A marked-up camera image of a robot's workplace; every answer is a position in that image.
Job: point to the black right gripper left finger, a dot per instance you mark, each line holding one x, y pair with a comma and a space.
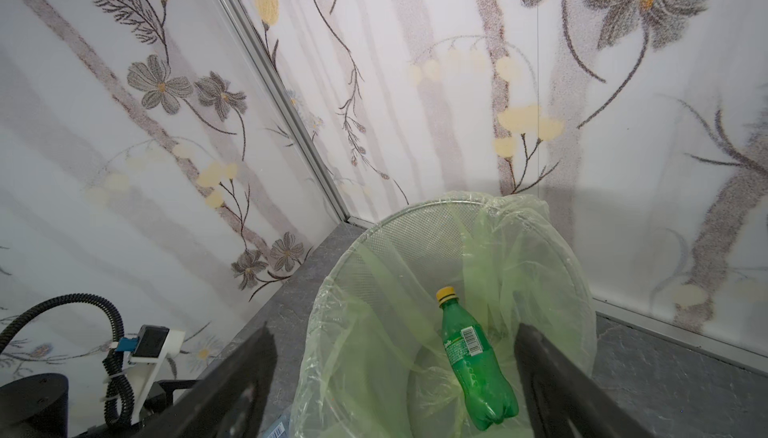
227, 402

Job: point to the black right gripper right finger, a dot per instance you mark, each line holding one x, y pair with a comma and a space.
561, 400

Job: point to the crushed green bottle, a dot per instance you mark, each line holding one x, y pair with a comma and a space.
488, 396

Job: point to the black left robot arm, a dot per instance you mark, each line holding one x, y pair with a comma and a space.
38, 405

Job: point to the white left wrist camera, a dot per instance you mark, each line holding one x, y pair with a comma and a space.
138, 361

